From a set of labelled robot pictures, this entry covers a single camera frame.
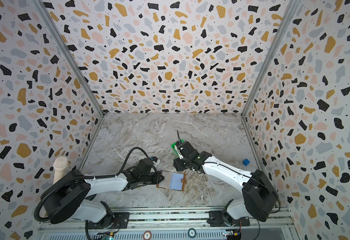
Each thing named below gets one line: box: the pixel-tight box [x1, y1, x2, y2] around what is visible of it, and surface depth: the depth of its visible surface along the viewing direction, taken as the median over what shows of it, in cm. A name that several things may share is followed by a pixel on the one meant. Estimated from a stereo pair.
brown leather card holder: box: [156, 170, 187, 192], surface depth 87 cm
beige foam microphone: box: [52, 156, 69, 184], surface depth 62 cm
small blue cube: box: [242, 158, 251, 167], surface depth 97 cm
